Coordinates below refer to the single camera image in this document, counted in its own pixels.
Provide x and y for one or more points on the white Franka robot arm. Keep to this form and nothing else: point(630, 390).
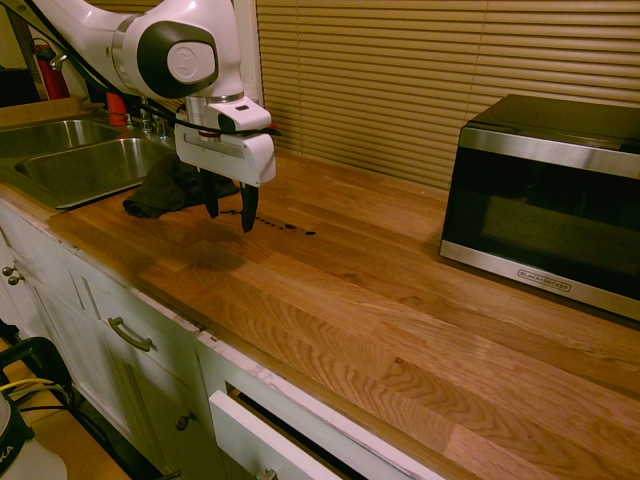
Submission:
point(165, 55)

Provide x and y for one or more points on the round metal cabinet knob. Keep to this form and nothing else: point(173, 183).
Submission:
point(15, 279)
point(7, 271)
point(186, 421)

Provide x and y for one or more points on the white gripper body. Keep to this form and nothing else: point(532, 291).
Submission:
point(225, 155)

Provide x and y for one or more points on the red plastic bottle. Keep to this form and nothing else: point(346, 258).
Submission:
point(116, 107)

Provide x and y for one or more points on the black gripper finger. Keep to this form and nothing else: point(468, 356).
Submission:
point(249, 207)
point(212, 195)

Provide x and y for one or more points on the dark liquid spill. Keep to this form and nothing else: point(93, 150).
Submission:
point(291, 228)

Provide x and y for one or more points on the white kitchen base cabinet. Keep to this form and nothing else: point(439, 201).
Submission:
point(100, 360)

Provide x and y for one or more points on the stainless steel sink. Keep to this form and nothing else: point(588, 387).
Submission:
point(85, 160)

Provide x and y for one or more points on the red fire extinguisher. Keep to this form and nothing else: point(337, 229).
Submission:
point(52, 75)

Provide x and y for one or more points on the tan slatted window blind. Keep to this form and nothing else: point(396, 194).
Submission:
point(130, 6)
point(400, 75)

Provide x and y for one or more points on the black and steel microwave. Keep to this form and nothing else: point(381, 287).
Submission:
point(545, 205)

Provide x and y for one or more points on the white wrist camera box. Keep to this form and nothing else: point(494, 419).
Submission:
point(245, 116)

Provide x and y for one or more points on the dark grey cloth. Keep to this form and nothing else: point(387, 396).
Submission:
point(165, 190)

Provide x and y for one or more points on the chrome faucet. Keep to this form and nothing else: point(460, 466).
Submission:
point(155, 122)

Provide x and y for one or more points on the white open drawer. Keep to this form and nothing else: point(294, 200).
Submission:
point(250, 435)

